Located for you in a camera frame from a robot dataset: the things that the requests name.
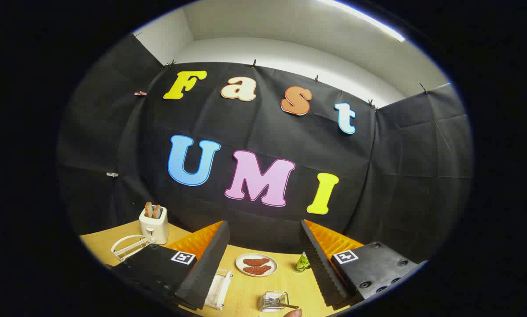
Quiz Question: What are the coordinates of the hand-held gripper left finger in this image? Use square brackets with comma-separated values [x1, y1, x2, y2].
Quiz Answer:
[107, 220, 231, 311]

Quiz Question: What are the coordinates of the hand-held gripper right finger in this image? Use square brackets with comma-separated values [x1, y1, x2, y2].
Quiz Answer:
[299, 219, 427, 311]

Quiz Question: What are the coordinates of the white wire dish rack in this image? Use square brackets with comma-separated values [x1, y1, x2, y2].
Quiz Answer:
[111, 235, 233, 311]

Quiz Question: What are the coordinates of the metal spoon with dark handle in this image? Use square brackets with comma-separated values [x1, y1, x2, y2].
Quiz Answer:
[270, 297, 299, 310]

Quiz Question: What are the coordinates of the metal wire basket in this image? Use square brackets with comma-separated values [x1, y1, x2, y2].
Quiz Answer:
[258, 291, 290, 313]

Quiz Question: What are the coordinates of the beige plate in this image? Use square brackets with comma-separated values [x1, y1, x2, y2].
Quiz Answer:
[235, 253, 278, 277]

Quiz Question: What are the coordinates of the green label drink bottle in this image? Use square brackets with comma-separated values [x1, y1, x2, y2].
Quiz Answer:
[294, 252, 311, 273]

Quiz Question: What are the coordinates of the white toaster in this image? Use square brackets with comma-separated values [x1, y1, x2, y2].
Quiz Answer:
[139, 205, 169, 245]

